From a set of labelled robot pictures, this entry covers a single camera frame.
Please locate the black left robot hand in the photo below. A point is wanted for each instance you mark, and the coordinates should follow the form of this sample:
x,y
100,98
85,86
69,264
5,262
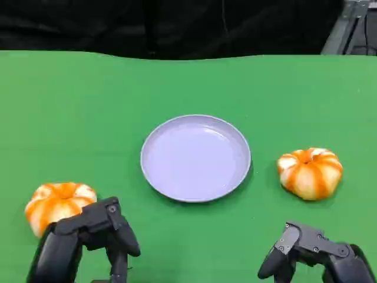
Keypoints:
x,y
67,244

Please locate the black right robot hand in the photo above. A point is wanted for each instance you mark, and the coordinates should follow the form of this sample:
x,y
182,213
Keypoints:
x,y
332,250

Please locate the green table cloth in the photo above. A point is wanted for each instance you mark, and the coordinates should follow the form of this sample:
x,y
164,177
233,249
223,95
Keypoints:
x,y
88,118

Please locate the lilac plate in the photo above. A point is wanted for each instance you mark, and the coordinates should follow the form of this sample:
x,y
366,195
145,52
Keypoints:
x,y
195,159

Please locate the black backdrop curtain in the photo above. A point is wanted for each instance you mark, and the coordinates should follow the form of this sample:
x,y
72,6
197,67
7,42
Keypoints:
x,y
147,26

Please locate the grey metal frame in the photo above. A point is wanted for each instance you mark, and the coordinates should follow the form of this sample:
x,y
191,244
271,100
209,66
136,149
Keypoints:
x,y
347,32

